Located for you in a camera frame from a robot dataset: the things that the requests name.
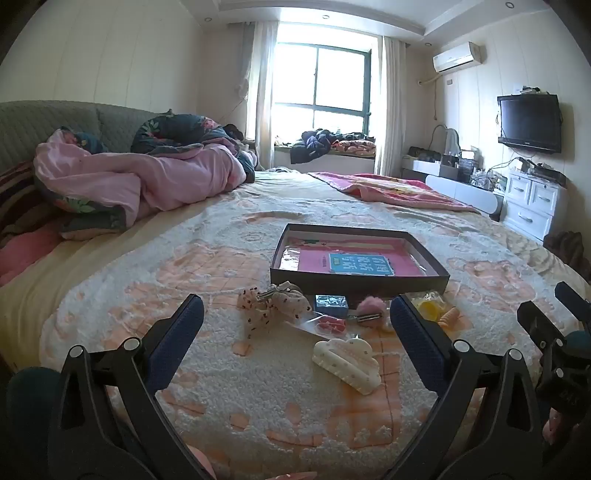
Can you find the window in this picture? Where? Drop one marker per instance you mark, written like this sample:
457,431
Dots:
323,83

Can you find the clear plastic packet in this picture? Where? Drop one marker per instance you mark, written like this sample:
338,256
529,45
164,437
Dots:
323,325

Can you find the person's left hand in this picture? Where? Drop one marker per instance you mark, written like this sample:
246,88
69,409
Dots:
201,464

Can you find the dark clothes pile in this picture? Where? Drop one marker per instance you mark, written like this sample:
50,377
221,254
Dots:
314,145

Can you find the white drawer cabinet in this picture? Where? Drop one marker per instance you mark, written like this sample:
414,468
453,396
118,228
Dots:
531,203

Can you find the dark brown cardboard box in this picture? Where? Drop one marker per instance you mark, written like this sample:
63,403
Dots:
295,267

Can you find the white air conditioner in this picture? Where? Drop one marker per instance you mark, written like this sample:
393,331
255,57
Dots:
457,57

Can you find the black set-top box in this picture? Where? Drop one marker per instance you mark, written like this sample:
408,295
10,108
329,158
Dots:
547,173

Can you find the pink floral quilt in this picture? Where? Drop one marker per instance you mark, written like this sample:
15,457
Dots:
175,175

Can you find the pink fuzzy hair clip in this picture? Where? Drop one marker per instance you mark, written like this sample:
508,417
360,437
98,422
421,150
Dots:
369,308

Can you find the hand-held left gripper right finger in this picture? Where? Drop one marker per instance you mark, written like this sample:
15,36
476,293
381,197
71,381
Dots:
415,341

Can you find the yellow accessory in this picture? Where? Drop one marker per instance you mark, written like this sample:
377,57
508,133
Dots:
429,307

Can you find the white sheer curtain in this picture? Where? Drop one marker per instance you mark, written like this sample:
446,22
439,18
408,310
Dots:
258,92
390,106

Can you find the black flat television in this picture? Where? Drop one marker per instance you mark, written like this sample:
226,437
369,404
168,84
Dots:
528,122

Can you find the speckled cream bow hair clip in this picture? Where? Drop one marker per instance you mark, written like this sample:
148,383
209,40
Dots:
272,307

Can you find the small blue box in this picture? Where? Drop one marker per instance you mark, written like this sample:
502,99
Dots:
330,303

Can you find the person's right hand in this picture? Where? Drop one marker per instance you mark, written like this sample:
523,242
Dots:
551,427

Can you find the grey-green quilted headboard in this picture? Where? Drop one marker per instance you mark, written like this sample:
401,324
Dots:
46,120

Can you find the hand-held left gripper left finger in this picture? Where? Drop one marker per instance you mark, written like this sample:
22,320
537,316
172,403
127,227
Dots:
178,337

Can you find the striped pillow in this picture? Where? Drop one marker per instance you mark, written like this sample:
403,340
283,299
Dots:
18,203

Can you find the white cloud claw clip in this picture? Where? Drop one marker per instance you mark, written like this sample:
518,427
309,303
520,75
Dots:
346,364

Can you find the colourful folded blanket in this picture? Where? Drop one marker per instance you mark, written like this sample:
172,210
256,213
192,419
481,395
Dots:
355,147

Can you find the white desk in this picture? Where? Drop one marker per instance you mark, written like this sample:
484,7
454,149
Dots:
461,191

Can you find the pink patterned blanket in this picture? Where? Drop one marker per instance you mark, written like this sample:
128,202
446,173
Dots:
397,189

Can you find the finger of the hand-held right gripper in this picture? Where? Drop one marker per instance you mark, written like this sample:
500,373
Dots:
538,323
572,297

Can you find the brown bag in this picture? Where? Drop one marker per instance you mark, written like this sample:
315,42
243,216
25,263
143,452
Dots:
563,251

